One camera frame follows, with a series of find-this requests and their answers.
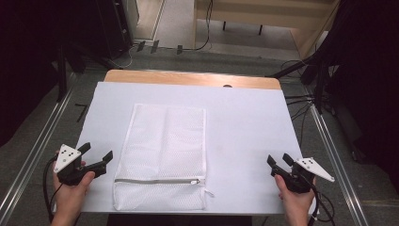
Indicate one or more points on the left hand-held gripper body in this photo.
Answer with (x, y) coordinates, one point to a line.
(69, 163)

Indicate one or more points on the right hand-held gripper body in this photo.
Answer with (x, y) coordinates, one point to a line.
(301, 174)

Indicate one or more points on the white mesh laundry bag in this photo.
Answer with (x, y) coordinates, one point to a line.
(163, 157)

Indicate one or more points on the person's right hand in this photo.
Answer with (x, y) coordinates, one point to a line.
(295, 202)

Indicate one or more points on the person's left hand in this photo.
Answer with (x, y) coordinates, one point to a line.
(71, 196)

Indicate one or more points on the white table mat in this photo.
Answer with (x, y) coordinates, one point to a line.
(244, 138)

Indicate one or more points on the black stand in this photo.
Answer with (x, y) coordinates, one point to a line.
(316, 72)
(62, 72)

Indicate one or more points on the wooden table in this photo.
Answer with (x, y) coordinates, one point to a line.
(188, 78)

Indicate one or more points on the black cabinet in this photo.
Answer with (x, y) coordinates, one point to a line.
(116, 28)

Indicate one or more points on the wooden bench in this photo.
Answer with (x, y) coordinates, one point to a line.
(263, 15)

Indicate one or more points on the metal floor rail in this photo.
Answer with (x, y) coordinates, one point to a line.
(335, 163)
(31, 157)

